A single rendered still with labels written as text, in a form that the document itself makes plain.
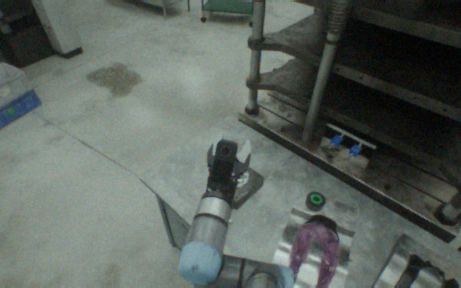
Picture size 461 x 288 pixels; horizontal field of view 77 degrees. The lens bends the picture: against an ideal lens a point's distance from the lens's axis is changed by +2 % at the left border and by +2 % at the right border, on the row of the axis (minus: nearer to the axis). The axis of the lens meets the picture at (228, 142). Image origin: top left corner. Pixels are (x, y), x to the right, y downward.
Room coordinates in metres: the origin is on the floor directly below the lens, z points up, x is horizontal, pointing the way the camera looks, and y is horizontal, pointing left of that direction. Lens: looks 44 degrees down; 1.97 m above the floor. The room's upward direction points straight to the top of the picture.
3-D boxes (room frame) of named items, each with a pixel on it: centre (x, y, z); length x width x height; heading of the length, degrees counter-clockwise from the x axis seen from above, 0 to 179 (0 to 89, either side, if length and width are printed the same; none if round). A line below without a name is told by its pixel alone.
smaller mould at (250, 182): (0.87, -0.05, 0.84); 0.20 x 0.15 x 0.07; 137
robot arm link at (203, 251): (0.26, 0.05, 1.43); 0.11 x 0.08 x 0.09; 168
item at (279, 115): (1.38, -0.82, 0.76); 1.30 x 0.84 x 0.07; 47
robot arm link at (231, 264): (0.26, 0.03, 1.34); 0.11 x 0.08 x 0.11; 78
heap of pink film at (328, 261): (0.51, -0.34, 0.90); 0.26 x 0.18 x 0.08; 154
